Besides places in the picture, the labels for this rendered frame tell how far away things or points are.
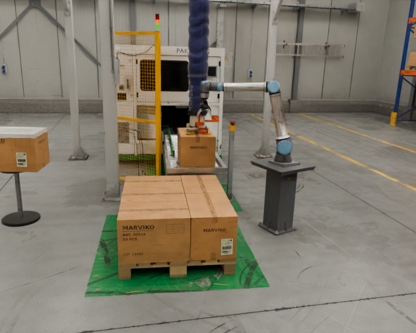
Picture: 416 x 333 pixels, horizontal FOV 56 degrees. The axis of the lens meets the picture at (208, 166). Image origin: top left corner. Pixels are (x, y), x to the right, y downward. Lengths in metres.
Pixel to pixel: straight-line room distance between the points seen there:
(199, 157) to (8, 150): 1.99
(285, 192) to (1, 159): 2.96
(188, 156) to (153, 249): 1.46
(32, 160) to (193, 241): 1.96
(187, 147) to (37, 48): 9.29
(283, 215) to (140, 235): 1.71
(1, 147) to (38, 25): 8.96
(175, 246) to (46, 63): 10.40
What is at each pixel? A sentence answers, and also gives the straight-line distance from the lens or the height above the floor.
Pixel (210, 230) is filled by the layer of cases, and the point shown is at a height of 0.42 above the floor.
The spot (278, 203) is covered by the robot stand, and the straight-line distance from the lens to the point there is 4.25.
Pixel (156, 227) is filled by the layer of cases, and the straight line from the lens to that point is 3.29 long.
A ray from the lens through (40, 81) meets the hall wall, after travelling 13.22.
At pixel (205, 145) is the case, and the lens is 4.47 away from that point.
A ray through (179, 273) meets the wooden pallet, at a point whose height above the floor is 0.04.
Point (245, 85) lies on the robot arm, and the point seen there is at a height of 1.55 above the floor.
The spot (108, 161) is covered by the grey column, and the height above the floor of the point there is 0.51.
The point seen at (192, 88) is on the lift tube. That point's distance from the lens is 4.57.
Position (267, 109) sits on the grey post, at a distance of 7.43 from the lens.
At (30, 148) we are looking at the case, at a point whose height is 0.87.
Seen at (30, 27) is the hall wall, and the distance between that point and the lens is 13.23.
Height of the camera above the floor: 1.83
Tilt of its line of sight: 16 degrees down
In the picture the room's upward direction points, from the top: 2 degrees clockwise
